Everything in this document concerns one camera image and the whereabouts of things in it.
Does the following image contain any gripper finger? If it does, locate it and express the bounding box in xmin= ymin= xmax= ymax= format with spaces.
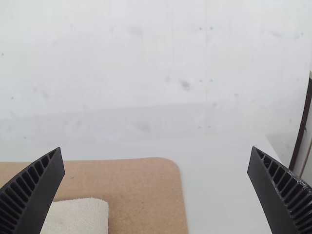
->
xmin=0 ymin=146 xmax=66 ymax=234
xmin=246 ymin=145 xmax=312 ymax=234

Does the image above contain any pale towel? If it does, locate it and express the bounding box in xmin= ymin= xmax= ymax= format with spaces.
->
xmin=40 ymin=197 xmax=110 ymax=234

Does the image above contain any cork mat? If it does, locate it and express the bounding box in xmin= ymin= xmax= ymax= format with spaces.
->
xmin=0 ymin=157 xmax=189 ymax=234

